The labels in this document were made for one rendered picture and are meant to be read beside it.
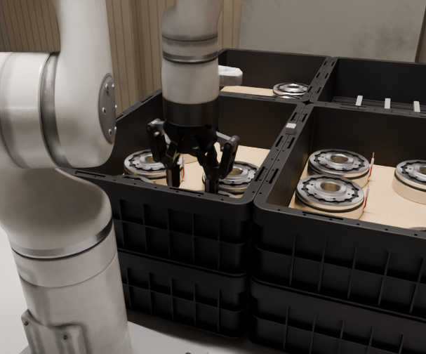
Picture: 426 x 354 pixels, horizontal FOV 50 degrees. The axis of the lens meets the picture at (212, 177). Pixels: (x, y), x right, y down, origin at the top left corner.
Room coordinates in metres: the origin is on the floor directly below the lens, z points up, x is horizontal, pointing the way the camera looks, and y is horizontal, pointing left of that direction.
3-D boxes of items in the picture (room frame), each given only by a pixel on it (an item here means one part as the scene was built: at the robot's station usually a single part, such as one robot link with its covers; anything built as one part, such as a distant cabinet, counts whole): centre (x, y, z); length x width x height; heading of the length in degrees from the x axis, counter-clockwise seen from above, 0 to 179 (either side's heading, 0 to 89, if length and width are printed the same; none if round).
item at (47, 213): (0.35, 0.14, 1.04); 0.09 x 0.09 x 0.17; 89
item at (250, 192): (0.69, 0.03, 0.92); 0.40 x 0.30 x 0.02; 160
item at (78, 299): (0.36, 0.14, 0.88); 0.09 x 0.09 x 0.17; 67
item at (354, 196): (0.62, -0.18, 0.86); 0.10 x 0.10 x 0.01
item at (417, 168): (0.67, -0.35, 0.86); 0.05 x 0.05 x 0.01
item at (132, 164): (0.72, 0.10, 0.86); 0.10 x 0.10 x 0.01
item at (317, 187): (0.62, -0.18, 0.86); 0.05 x 0.05 x 0.01
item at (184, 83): (0.61, 0.02, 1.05); 0.11 x 0.09 x 0.06; 153
